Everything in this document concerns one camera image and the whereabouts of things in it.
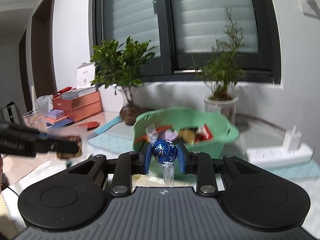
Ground blue foil chocolate ball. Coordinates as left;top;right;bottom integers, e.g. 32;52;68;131
145;124;177;186

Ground snacks inside bowl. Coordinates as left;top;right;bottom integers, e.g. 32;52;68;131
134;124;214;145

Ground patterned drinking glass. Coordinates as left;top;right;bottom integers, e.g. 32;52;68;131
23;108;47;131

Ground green plastic snack bowl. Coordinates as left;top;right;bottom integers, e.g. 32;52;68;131
133;107;239;158

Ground purple small box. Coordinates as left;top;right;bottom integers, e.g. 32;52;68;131
47;109;65;120

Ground black gold snack packet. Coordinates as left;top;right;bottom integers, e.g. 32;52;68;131
56;136;82;159

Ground red wrapped candy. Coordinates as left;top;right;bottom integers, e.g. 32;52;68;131
77;121;100;131

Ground white power strip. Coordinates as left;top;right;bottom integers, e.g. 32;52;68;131
246;144;313;168

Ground orange storage boxes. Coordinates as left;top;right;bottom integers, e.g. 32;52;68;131
52;91;103;122

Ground white USB charger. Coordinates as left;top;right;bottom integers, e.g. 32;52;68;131
283;125;302;152

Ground white open gift box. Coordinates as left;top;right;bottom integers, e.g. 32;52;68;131
76;62;95;89

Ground feathery plant in white pot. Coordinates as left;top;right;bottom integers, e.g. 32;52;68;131
194;8;245;124

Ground leafy plant in glass vase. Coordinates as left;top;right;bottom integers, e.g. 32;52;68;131
91;36;156;126

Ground dark wooden door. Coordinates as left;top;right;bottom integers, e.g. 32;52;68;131
18;0;57;111

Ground dark framed window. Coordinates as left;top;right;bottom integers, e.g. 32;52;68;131
92;0;281;84

